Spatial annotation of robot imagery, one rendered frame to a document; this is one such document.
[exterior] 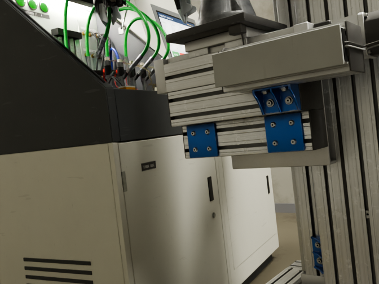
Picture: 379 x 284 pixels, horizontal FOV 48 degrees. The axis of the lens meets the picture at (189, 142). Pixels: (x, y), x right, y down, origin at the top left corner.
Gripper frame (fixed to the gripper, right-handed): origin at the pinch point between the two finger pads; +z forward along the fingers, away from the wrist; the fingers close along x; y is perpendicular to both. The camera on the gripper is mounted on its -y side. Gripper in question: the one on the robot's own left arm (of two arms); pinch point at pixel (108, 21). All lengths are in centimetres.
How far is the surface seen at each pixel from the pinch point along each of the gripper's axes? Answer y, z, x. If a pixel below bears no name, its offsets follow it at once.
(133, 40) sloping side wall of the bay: -28.5, 30.9, 24.1
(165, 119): 30.9, 23.8, 6.3
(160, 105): 28.1, 19.1, 5.6
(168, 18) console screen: -47, 36, 53
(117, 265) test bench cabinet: 66, 39, -30
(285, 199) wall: -9, 214, 157
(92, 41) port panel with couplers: -43, 36, 10
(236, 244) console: 57, 91, 31
